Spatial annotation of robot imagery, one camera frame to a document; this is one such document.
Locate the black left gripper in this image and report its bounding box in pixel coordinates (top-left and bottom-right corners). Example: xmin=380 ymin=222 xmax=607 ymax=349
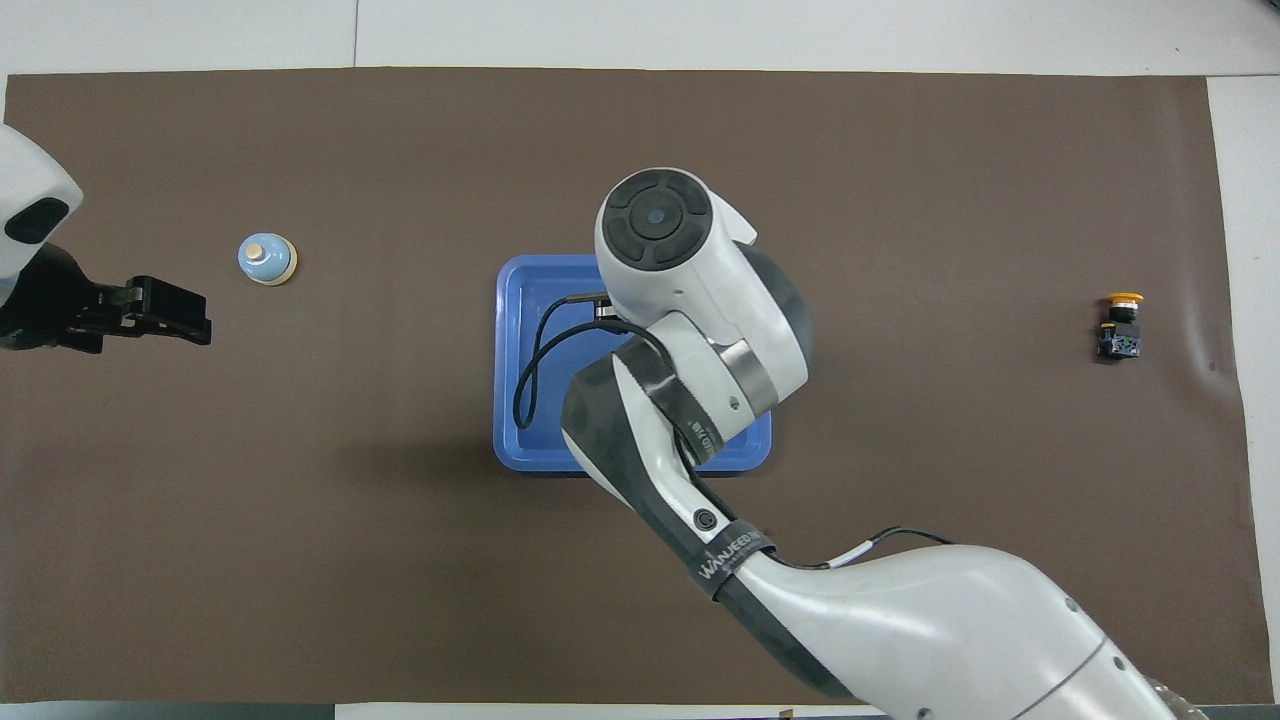
xmin=55 ymin=275 xmax=214 ymax=355

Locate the yellow mushroom push button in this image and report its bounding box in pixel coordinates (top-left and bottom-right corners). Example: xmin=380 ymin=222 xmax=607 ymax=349
xmin=1096 ymin=292 xmax=1146 ymax=362

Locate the light blue desk bell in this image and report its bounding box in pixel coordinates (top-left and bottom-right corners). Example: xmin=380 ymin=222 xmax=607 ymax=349
xmin=238 ymin=232 xmax=299 ymax=287

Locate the blue plastic tray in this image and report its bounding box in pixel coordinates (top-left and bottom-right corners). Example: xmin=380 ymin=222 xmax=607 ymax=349
xmin=493 ymin=254 xmax=773 ymax=474

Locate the brown table mat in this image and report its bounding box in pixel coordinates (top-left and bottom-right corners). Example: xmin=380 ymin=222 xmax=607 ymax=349
xmin=0 ymin=68 xmax=1267 ymax=705

